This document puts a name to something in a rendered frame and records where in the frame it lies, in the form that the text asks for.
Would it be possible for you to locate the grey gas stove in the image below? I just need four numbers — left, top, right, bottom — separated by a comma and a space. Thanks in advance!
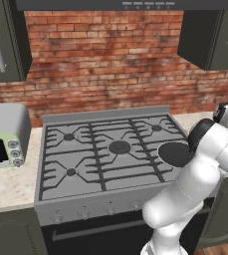
33, 105, 199, 227

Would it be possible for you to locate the black round pan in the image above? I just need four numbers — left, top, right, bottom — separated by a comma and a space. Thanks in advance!
156, 140, 195, 168

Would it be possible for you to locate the black oven door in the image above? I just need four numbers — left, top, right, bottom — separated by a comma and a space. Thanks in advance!
40, 197, 216, 255

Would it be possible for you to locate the dark range hood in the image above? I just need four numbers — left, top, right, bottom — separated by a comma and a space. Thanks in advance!
15, 0, 228, 12

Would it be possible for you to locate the green and grey toaster oven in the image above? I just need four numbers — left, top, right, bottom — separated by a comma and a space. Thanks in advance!
0, 102, 33, 171

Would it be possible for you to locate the dark green wall cupboard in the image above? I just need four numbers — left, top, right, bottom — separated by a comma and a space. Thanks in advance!
177, 9, 228, 72

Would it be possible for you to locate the dark green wall cupboard door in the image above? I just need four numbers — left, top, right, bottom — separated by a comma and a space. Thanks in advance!
0, 0, 33, 85

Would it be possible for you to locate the dark green base cupboard door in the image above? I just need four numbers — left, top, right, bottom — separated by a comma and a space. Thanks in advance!
0, 206, 46, 255
195, 174, 228, 250

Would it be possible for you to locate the grey oven door handle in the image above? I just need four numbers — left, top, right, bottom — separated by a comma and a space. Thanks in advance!
51, 218, 150, 242

